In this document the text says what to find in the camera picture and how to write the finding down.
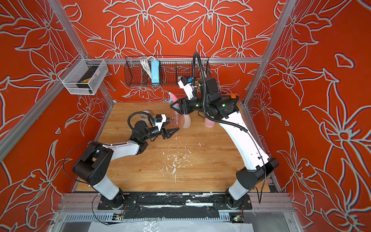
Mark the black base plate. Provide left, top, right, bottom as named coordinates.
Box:
left=97, top=192, right=252, bottom=222

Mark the clear plastic wall bin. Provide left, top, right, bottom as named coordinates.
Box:
left=58, top=59, right=108, bottom=96

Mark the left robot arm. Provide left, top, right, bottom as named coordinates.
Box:
left=72, top=115, right=180, bottom=209

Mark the black box in bin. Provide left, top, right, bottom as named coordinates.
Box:
left=76, top=66, right=98, bottom=89

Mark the black wire basket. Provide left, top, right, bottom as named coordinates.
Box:
left=124, top=56, right=211, bottom=87

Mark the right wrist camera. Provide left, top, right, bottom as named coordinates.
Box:
left=178, top=76, right=198, bottom=100

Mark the white spray bottle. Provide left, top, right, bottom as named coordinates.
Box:
left=183, top=114, right=191, bottom=129

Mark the black orange tool case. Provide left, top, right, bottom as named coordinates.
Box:
left=230, top=93, right=239, bottom=101

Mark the clear tape roll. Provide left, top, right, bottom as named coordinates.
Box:
left=140, top=110, right=152, bottom=118

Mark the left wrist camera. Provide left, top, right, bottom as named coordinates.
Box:
left=154, top=114, right=167, bottom=130

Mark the white cable bundle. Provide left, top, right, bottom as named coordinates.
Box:
left=140, top=57, right=153, bottom=79

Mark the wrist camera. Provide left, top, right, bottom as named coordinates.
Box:
left=154, top=114, right=167, bottom=130
left=178, top=76, right=198, bottom=100

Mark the pink spray bottle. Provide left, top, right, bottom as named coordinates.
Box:
left=204, top=118, right=215, bottom=128

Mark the light blue box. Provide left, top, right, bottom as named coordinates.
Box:
left=151, top=60, right=160, bottom=86

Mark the clear reddish spray bottle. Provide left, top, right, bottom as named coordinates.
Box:
left=168, top=111, right=185, bottom=128

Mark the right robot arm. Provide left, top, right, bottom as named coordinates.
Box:
left=171, top=76, right=279, bottom=209

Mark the pink blue spray nozzle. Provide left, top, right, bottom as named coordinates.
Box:
left=168, top=92, right=178, bottom=103

